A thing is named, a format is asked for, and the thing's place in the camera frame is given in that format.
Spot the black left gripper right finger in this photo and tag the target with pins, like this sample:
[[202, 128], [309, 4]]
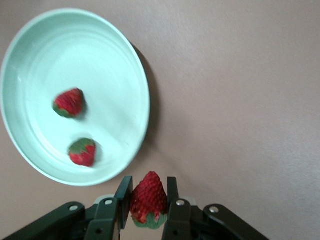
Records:
[[178, 222]]

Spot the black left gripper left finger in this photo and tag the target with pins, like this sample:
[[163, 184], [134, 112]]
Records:
[[107, 220]]

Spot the red strawberry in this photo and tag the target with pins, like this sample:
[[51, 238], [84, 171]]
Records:
[[68, 102], [148, 197], [82, 152]]

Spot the pale green round plate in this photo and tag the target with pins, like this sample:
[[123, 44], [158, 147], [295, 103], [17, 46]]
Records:
[[62, 50]]

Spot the brown table cover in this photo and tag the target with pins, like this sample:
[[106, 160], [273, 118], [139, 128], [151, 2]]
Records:
[[225, 100]]

